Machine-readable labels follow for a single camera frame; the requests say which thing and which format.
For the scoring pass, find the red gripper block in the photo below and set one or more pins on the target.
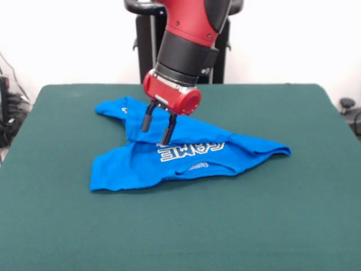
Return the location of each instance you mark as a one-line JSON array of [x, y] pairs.
[[172, 94]]

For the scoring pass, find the blue printed t-shirt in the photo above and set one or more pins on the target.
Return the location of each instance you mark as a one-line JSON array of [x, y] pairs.
[[127, 166]]

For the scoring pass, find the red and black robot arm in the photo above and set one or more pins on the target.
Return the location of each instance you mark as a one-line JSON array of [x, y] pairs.
[[189, 42]]

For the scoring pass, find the dark green table cloth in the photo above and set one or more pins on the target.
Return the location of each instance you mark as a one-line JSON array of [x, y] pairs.
[[197, 226]]

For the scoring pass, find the black electronics box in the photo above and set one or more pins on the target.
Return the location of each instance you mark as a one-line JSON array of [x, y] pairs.
[[4, 98]]

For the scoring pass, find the black chair part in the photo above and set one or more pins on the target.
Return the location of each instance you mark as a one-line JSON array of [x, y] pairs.
[[349, 110]]

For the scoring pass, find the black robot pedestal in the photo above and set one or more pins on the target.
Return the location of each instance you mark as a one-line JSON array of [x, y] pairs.
[[144, 50]]

